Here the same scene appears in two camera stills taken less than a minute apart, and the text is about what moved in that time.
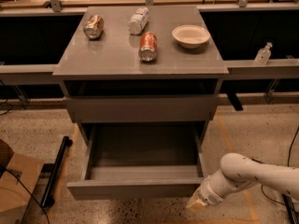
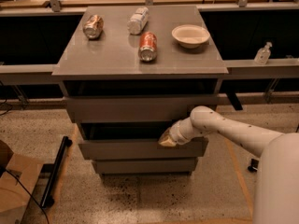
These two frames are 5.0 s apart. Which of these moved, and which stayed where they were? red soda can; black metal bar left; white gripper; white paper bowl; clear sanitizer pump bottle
Moved: white gripper
Stayed: red soda can; white paper bowl; clear sanitizer pump bottle; black metal bar left
